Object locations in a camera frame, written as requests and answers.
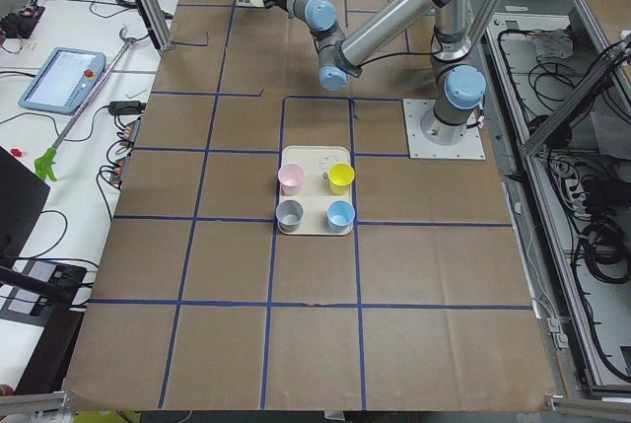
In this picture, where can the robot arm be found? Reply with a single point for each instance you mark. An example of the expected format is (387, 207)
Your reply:
(341, 56)

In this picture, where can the pink plastic cup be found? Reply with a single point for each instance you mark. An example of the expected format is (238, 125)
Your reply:
(291, 178)

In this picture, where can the yellow plastic cup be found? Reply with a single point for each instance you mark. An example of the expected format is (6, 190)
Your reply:
(340, 178)

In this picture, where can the grey plastic cup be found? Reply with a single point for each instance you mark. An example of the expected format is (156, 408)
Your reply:
(289, 214)

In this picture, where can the light blue cup front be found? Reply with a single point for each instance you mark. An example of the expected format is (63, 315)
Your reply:
(340, 216)

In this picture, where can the cream plastic tray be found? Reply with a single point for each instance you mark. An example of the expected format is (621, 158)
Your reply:
(315, 195)

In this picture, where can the blue teach pendant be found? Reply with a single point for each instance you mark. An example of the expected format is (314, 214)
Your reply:
(64, 81)

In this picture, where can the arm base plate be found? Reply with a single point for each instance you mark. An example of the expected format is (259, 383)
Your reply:
(429, 139)

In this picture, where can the green handled reach grabber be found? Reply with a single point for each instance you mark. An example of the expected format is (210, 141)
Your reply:
(43, 164)

